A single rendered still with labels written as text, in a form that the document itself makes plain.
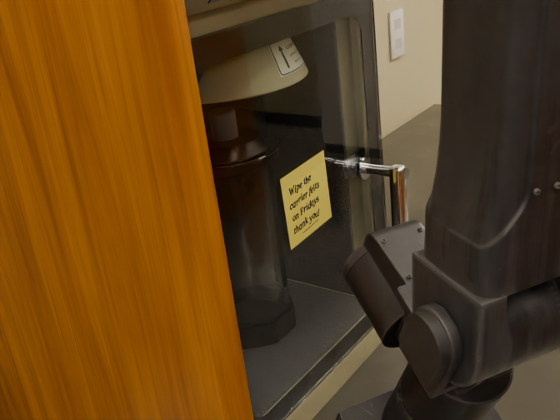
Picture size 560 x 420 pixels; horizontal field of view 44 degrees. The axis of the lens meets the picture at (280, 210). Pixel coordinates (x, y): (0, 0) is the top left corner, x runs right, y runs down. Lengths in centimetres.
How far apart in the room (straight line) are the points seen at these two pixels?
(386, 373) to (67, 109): 54
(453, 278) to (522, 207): 5
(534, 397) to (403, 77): 115
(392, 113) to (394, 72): 10
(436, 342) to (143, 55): 23
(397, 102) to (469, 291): 149
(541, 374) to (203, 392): 48
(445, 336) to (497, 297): 3
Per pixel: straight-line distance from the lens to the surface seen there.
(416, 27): 190
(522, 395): 85
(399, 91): 183
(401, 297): 42
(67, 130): 49
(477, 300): 34
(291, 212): 66
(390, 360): 90
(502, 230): 32
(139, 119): 43
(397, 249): 44
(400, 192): 75
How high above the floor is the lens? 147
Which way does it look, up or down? 23 degrees down
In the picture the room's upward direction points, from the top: 7 degrees counter-clockwise
